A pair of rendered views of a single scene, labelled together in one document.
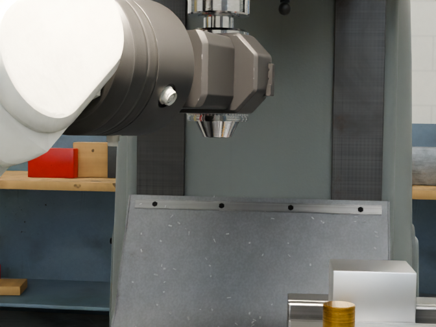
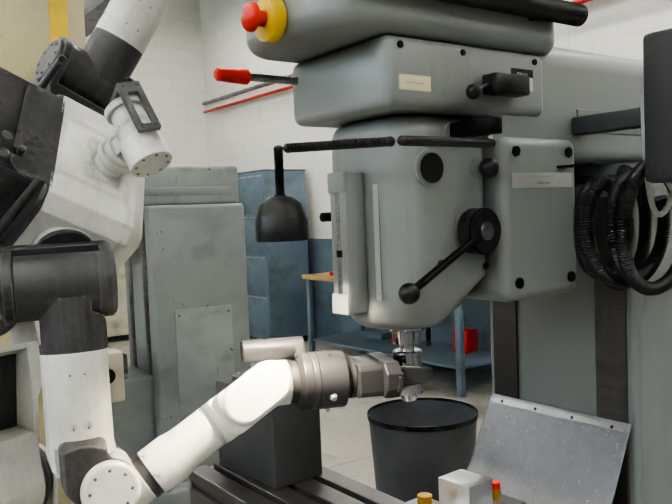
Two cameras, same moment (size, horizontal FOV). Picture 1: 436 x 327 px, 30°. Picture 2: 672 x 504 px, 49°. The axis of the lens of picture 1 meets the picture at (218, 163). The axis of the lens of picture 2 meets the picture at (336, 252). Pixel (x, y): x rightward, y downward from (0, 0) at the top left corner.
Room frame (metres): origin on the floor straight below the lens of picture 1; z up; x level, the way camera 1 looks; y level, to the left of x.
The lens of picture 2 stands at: (-0.27, -0.78, 1.49)
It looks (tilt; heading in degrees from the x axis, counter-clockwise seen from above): 3 degrees down; 46
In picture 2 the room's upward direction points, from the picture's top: 2 degrees counter-clockwise
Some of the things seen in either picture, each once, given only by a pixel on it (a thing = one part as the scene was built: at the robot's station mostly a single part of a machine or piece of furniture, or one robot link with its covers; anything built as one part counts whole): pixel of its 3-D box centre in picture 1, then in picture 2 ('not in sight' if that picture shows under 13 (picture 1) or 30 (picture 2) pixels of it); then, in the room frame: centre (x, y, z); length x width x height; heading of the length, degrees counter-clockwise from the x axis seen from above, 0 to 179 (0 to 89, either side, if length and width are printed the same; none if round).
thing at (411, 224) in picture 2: not in sight; (405, 223); (0.63, 0.00, 1.47); 0.21 x 0.19 x 0.32; 82
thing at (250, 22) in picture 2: not in sight; (254, 17); (0.37, 0.03, 1.76); 0.04 x 0.03 x 0.04; 82
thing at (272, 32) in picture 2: not in sight; (269, 19); (0.40, 0.03, 1.76); 0.06 x 0.02 x 0.06; 82
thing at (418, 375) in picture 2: not in sight; (414, 376); (0.61, -0.03, 1.23); 0.06 x 0.02 x 0.03; 151
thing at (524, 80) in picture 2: not in sight; (492, 88); (0.67, -0.14, 1.66); 0.12 x 0.04 x 0.04; 172
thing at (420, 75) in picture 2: not in sight; (418, 90); (0.67, -0.01, 1.68); 0.34 x 0.24 x 0.10; 172
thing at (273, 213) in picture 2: not in sight; (281, 217); (0.38, 0.00, 1.49); 0.07 x 0.07 x 0.06
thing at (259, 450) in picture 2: not in sight; (267, 423); (0.71, 0.47, 1.05); 0.22 x 0.12 x 0.20; 85
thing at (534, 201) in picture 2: not in sight; (488, 218); (0.82, -0.03, 1.47); 0.24 x 0.19 x 0.26; 82
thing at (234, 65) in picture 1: (152, 73); (353, 378); (0.55, 0.04, 1.23); 0.13 x 0.12 x 0.10; 61
